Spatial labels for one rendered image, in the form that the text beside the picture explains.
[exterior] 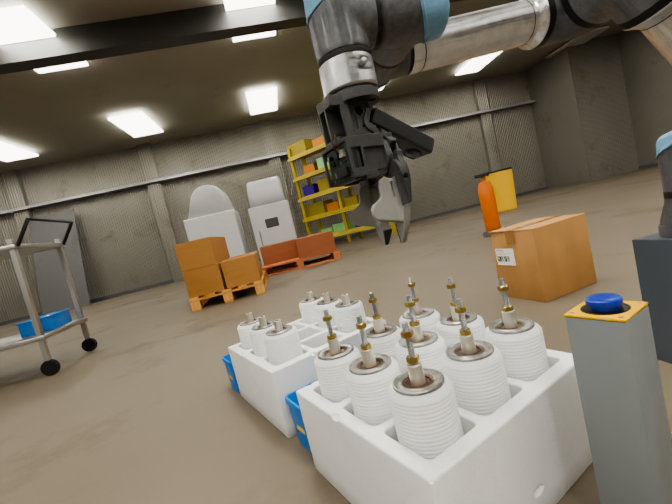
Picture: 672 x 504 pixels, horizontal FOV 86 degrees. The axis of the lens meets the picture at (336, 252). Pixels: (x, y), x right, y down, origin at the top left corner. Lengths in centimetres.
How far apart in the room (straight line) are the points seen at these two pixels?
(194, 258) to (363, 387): 313
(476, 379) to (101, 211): 991
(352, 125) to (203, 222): 558
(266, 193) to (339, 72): 554
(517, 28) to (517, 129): 1099
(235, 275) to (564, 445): 320
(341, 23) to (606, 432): 63
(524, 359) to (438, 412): 22
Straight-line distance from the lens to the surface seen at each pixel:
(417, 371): 55
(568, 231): 174
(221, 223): 597
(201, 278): 365
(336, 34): 53
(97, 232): 1024
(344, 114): 50
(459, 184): 1061
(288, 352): 100
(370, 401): 64
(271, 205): 587
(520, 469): 66
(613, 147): 1157
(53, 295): 1014
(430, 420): 55
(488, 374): 61
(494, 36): 79
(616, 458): 66
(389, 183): 50
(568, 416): 75
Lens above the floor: 51
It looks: 5 degrees down
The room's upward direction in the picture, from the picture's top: 14 degrees counter-clockwise
